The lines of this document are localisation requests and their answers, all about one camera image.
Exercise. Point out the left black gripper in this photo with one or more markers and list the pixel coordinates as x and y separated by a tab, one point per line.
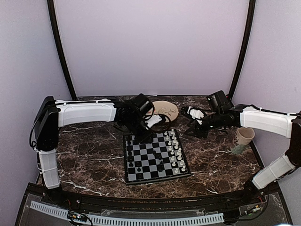
142	139

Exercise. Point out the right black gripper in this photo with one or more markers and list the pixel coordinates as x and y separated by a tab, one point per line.
200	133

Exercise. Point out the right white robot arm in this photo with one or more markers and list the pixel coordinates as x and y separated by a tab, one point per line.
224	114

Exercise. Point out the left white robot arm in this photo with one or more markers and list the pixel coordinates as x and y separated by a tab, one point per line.
54	115

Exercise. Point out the green circuit board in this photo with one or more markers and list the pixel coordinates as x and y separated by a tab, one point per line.
76	217

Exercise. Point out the black and grey chessboard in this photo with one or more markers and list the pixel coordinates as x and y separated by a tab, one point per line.
162	159

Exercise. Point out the ceramic bird plate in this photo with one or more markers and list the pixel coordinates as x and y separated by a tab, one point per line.
166	110

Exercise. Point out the cream ceramic cup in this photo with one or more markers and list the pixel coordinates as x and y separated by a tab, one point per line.
242	139

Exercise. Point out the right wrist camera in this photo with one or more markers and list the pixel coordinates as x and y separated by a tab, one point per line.
193	114

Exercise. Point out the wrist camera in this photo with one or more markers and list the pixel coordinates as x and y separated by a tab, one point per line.
193	114
154	120

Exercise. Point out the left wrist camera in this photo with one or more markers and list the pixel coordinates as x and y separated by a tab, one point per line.
154	120

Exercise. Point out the black front rail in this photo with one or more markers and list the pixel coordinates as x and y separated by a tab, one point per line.
87	202

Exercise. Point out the white slotted cable duct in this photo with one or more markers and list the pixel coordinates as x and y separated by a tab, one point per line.
132	218

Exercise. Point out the left black frame post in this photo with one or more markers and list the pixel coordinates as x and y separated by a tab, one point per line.
59	48

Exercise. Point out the black frame post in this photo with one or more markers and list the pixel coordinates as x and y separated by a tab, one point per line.
59	48
243	49

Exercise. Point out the right black frame post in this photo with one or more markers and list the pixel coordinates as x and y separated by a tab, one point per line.
243	49

